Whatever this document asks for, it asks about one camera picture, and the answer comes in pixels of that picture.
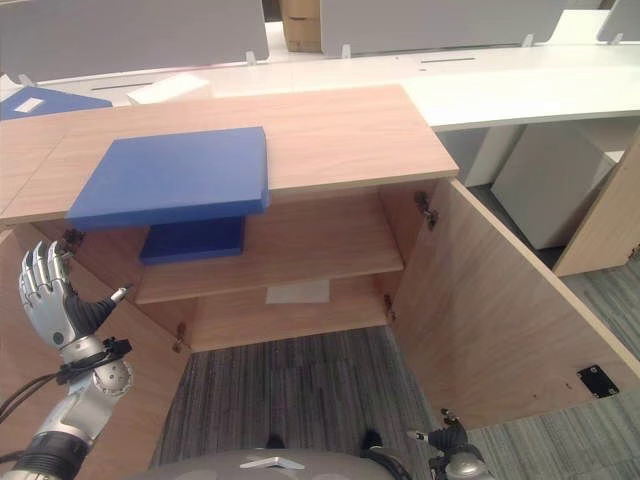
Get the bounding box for brown cardboard box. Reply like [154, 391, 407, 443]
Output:
[279, 0, 322, 54]

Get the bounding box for grey robot torso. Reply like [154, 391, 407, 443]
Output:
[147, 447, 401, 480]

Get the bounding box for large blue folder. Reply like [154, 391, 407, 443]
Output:
[64, 126, 272, 233]

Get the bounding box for wooden cabinet door with lock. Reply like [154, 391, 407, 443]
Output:
[392, 177, 640, 431]

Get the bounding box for small dark blue folder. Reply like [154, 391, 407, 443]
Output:
[138, 215, 248, 266]

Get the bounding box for plain wooden cabinet door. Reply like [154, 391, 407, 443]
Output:
[0, 224, 194, 480]

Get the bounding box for wooden office cabinet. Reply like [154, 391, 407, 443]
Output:
[0, 83, 460, 354]

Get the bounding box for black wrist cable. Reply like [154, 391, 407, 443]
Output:
[0, 370, 69, 422]

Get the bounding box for black lock plate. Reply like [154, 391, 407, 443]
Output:
[575, 365, 620, 400]

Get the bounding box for wooden side cabinet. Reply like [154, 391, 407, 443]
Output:
[552, 133, 640, 278]

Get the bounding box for blue folder with white label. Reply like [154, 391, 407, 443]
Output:
[0, 85, 114, 122]

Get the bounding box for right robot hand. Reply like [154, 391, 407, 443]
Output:
[405, 407, 474, 459]

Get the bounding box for white desk leg panel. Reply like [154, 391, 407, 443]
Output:
[457, 125, 527, 189]

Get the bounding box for neighbouring wooden cabinet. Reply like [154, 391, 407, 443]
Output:
[0, 105, 119, 214]

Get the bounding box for long white desk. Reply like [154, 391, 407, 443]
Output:
[0, 8, 640, 134]

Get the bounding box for white paper sheet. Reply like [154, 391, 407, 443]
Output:
[264, 279, 331, 305]

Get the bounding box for wide grey desk divider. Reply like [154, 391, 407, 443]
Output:
[0, 0, 271, 84]

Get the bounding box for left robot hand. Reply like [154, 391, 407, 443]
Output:
[18, 239, 134, 352]

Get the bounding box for wooden cabinet shelf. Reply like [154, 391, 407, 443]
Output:
[134, 197, 405, 305]

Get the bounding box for white pedestal cabinet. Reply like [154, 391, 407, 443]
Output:
[489, 123, 617, 250]

